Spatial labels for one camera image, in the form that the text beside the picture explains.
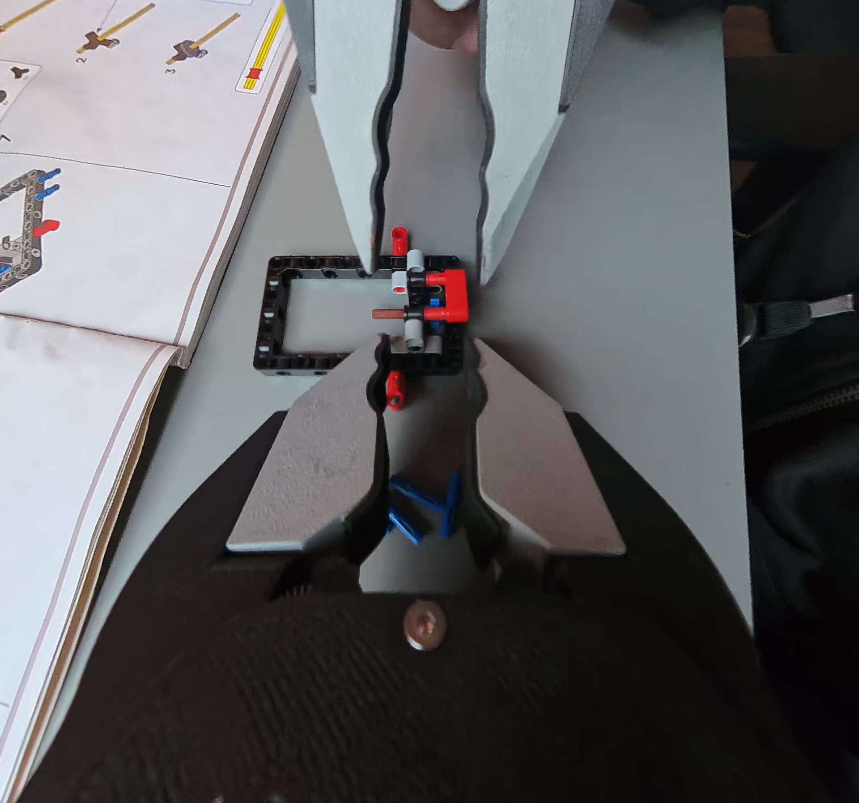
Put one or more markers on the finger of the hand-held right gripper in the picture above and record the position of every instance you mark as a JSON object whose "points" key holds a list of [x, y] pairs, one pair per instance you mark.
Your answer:
{"points": [[530, 45], [349, 45]]}

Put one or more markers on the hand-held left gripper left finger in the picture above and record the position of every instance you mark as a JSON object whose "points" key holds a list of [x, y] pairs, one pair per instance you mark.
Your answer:
{"points": [[315, 474]]}

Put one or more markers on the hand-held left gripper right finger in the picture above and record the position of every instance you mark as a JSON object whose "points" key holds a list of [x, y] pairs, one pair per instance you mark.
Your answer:
{"points": [[543, 481]]}

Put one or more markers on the black lego frame assembly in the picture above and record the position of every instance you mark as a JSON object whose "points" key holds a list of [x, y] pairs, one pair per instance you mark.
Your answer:
{"points": [[267, 320]]}

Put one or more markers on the red lego beam piece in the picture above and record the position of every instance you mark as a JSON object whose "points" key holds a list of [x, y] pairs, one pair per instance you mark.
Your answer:
{"points": [[460, 293]]}

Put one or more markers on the white lego instruction booklet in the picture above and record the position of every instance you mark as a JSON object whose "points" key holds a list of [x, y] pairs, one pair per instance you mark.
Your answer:
{"points": [[100, 112]]}

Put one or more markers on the person's right hand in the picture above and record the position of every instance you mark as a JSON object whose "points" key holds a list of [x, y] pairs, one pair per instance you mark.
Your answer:
{"points": [[443, 31]]}

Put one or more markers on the black zip jacket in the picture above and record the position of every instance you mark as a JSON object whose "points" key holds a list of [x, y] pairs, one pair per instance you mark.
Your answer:
{"points": [[805, 514]]}

